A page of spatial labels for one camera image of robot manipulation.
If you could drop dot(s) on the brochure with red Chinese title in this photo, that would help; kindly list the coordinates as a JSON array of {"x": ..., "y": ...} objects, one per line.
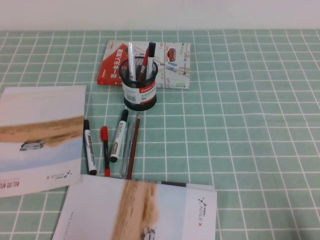
[{"x": 37, "y": 112}]

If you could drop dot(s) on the clear transparent gel pen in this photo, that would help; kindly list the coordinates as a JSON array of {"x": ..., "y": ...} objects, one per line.
[{"x": 128, "y": 147}]

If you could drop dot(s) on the red pencil with eraser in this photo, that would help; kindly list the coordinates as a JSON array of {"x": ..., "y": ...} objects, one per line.
[{"x": 135, "y": 142}]

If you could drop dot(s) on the black mesh pen holder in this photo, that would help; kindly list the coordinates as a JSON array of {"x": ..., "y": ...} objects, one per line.
[{"x": 140, "y": 100}]

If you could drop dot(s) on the black capped marker in holder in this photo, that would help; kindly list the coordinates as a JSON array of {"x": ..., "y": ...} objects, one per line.
[{"x": 151, "y": 50}]

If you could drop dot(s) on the slim red pen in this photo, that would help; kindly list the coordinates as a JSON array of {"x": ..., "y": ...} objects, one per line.
[{"x": 143, "y": 70}]

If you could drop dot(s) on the red book with map cover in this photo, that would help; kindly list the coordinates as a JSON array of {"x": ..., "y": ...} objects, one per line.
[{"x": 112, "y": 65}]

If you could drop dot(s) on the white pen with clear cap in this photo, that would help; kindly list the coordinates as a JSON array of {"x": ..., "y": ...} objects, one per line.
[{"x": 132, "y": 57}]

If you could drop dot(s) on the white marker with brown label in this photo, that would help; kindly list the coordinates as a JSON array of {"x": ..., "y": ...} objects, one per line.
[{"x": 119, "y": 135}]

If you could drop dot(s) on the red and black pen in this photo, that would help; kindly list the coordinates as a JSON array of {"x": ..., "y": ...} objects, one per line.
[{"x": 104, "y": 135}]

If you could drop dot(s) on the white marker with striped label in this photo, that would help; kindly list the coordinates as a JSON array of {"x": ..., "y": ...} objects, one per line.
[{"x": 90, "y": 147}]

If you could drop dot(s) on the brochure with AGILEX logo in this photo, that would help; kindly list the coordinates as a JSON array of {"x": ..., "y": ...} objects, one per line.
[{"x": 100, "y": 212}]

